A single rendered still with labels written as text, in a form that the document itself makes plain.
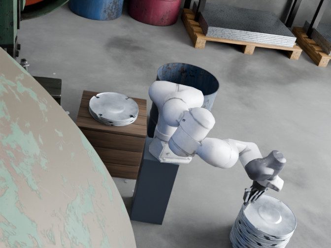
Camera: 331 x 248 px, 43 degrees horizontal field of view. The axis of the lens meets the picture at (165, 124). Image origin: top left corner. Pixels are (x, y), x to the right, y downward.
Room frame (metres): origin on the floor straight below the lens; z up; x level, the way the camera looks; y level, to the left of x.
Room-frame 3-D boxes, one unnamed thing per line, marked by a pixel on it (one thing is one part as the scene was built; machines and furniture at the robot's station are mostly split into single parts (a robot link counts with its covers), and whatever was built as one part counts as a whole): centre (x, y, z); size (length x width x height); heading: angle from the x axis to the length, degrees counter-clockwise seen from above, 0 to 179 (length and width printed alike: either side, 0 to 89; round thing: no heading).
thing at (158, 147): (1.67, -0.06, 0.52); 0.22 x 0.19 x 0.14; 97
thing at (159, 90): (1.66, 0.02, 0.71); 0.18 x 0.11 x 0.25; 93
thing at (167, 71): (2.43, -0.07, 0.24); 0.42 x 0.42 x 0.48
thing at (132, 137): (2.04, 0.32, 0.18); 0.40 x 0.38 x 0.35; 100
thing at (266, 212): (1.62, -0.65, 0.25); 0.29 x 0.29 x 0.01
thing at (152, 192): (1.67, -0.02, 0.23); 0.18 x 0.18 x 0.45; 7
